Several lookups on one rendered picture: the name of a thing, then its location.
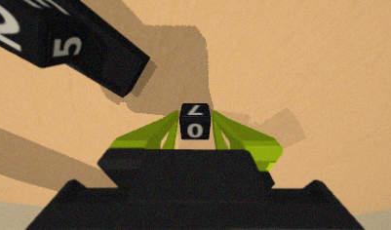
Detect black calendar cube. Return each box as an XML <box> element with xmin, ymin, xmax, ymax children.
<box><xmin>0</xmin><ymin>0</ymin><xmax>90</xmax><ymax>68</ymax></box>
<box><xmin>179</xmin><ymin>103</ymin><xmax>212</xmax><ymax>140</ymax></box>

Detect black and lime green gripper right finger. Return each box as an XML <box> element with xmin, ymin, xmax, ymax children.
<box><xmin>212</xmin><ymin>110</ymin><xmax>284</xmax><ymax>172</ymax></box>

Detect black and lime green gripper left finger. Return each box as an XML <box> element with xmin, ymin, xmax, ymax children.
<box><xmin>107</xmin><ymin>110</ymin><xmax>178</xmax><ymax>149</ymax></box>

